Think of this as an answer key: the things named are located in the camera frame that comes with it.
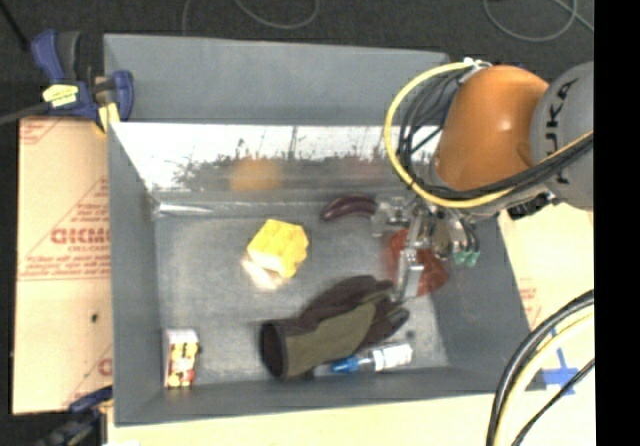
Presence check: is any clear small bottle blue cap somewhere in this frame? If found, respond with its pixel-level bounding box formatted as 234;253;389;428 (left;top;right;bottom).
313;342;416;378

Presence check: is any small red yellow white box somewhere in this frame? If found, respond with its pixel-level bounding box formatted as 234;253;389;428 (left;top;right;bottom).
160;327;202;391

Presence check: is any red-brown round disc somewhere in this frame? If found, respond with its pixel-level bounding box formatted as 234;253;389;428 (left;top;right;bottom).
382;228;451;298

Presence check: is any brown and olive glove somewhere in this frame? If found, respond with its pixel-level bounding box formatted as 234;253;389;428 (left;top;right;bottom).
258;274;412;382

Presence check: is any yellow toy block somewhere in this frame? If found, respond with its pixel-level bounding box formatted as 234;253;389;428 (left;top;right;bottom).
244;217;311;281

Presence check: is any brown cardboard board red print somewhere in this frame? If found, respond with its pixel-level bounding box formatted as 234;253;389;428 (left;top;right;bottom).
10;114;596;416

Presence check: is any grey metal bin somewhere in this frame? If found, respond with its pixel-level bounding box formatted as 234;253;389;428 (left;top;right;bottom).
102;33;534;426

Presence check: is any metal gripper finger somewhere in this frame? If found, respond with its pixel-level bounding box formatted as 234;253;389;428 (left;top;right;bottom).
397;247;427;300
371;202;402;238

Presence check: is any purple toy eggplant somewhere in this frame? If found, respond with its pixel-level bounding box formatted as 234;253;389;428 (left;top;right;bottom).
319;194;379;223

